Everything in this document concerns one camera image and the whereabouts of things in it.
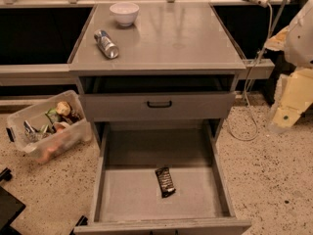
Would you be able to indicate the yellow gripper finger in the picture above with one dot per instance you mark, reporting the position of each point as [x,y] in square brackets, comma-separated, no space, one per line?
[293,96]

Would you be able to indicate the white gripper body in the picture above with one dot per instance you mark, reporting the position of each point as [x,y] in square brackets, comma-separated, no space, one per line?
[300,41]

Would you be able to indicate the black rxbar chocolate bar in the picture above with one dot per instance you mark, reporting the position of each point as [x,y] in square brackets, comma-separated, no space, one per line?
[165,182]

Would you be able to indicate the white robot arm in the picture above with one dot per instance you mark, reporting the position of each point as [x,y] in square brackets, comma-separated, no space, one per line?
[300,38]

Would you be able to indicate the grey cabinet with counter top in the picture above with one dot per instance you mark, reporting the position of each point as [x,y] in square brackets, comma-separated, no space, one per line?
[171,48]

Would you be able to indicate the closed grey upper drawer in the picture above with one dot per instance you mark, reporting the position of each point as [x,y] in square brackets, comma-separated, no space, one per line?
[126,107]

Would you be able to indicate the open grey middle drawer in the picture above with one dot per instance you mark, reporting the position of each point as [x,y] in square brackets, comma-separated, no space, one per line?
[127,198]

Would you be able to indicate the white ceramic bowl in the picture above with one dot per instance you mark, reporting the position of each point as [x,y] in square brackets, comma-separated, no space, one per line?
[125,13]

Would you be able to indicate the silver drink can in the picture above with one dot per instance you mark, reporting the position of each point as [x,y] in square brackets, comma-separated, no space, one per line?
[105,44]

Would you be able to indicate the yellow round snack in bin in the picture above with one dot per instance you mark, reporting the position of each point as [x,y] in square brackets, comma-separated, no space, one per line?
[63,108]

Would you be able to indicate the green snack packet in bin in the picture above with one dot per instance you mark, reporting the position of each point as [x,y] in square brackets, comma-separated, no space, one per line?
[53,116]

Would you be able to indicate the clear plastic storage bin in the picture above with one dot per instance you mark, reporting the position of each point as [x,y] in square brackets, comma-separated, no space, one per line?
[57,137]

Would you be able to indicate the silver foil packet in bin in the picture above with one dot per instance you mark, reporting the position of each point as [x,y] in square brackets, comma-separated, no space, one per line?
[31,133]

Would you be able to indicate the black equipment base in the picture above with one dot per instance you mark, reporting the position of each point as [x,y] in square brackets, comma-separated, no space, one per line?
[10,209]

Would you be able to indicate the black drawer handle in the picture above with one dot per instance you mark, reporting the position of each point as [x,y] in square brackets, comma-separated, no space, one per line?
[159,105]

